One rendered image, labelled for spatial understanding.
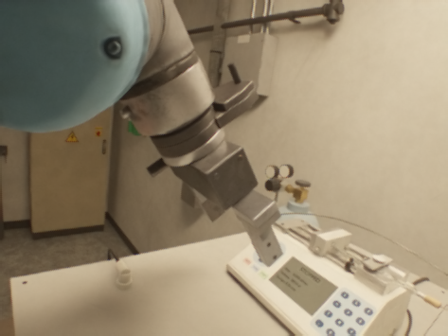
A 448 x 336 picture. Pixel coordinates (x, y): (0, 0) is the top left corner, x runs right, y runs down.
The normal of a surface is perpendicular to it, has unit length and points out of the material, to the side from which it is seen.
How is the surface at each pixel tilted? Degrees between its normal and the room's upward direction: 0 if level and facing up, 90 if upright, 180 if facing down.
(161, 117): 112
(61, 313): 0
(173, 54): 82
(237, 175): 90
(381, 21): 90
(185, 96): 89
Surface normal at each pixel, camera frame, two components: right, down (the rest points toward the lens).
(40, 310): 0.15, -0.96
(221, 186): 0.53, 0.26
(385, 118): -0.78, 0.03
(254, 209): -0.38, -0.77
